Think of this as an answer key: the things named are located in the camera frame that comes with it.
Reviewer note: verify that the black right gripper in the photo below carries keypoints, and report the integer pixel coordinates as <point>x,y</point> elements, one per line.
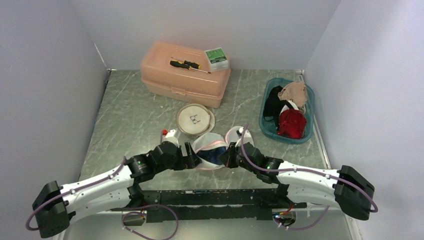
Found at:
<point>227,157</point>

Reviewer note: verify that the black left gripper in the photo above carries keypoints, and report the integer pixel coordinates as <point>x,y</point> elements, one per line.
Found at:
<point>193,159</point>

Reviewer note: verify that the navy blue bra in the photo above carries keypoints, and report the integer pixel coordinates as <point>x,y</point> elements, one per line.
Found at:
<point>211,155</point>

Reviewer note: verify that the white mesh laundry bag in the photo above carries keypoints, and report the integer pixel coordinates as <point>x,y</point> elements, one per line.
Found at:
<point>195,119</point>

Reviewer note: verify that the red lace bra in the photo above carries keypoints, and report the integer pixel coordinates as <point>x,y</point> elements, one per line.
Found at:
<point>291,124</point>

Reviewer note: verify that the black white bra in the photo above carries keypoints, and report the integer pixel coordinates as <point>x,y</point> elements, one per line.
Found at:
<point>288,105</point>

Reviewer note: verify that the beige pink bra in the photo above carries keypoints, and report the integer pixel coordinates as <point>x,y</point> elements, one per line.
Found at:
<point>296,92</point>

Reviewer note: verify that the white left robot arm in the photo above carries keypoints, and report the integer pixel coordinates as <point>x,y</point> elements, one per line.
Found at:
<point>58,206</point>

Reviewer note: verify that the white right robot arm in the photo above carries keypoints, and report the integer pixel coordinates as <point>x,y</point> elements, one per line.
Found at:
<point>345,188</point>

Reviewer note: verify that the teal plastic bin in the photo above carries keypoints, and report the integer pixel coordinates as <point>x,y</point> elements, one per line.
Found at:
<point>266,123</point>

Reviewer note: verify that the black cloth garment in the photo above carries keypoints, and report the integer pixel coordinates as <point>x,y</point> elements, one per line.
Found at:
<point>273,106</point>

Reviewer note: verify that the pink plastic toolbox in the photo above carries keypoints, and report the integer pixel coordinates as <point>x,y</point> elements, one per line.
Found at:
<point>191,86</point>

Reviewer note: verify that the black yellow screwdriver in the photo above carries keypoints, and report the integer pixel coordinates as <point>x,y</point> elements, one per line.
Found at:
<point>187,65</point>

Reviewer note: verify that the green white small box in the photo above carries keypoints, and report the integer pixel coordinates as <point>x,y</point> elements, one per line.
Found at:
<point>216,59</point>

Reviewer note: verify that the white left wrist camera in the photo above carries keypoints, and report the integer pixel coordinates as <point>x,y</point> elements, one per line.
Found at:
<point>171,136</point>

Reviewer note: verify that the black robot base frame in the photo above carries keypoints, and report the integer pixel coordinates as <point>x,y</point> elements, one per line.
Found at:
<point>205,204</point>

